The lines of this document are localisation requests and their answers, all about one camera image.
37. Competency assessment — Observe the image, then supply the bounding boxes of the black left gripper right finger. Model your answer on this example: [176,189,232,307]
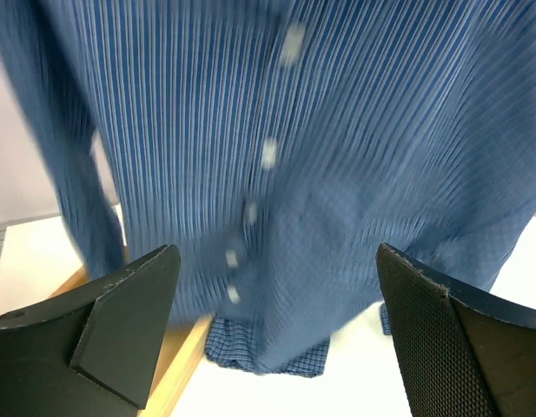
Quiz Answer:
[376,243,536,416]

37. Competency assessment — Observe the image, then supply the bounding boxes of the blue checked shirt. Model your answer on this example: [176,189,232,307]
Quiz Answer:
[0,1,536,377]

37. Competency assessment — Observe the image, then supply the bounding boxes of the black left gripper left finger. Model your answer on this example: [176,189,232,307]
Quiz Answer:
[0,245,181,416]

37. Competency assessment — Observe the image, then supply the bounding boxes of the wooden clothes rack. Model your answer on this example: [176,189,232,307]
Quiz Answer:
[39,246,210,416]

